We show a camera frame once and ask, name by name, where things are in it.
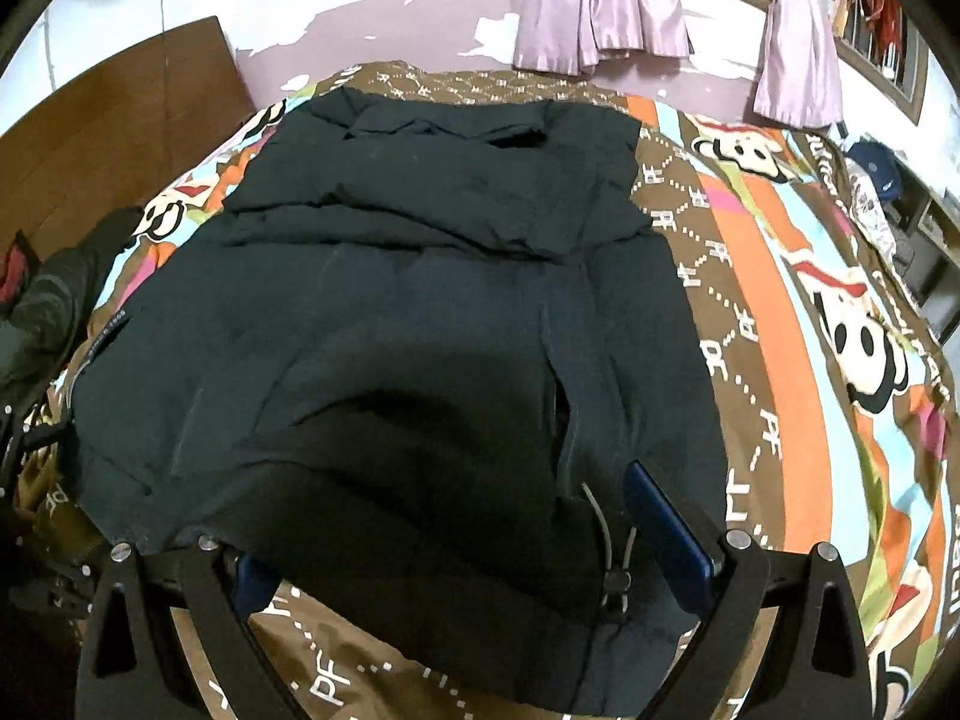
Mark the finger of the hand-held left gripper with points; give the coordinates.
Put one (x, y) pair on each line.
(37, 436)

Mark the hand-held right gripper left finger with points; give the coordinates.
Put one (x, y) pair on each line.
(251, 581)

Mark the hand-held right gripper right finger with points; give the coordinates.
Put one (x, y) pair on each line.
(667, 525)

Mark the black padded jacket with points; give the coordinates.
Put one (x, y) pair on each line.
(375, 360)

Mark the pile of dark clothes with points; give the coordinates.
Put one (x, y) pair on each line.
(52, 300)

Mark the brown cartoon printed blanket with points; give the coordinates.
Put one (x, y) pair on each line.
(757, 390)

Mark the wooden headboard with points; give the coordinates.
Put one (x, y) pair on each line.
(112, 127)

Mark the floral patterned cloth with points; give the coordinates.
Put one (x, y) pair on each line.
(885, 217)

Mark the light wooden shelf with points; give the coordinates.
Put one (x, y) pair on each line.
(934, 225)

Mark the navy blue cap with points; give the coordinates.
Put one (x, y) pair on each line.
(877, 165)

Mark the narrow pink curtain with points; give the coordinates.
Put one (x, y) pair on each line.
(799, 52)

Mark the wooden barred window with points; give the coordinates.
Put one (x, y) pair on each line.
(862, 54)

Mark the wide pink curtain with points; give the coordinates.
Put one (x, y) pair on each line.
(600, 7)

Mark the red hanging garment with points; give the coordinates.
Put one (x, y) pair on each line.
(881, 11)

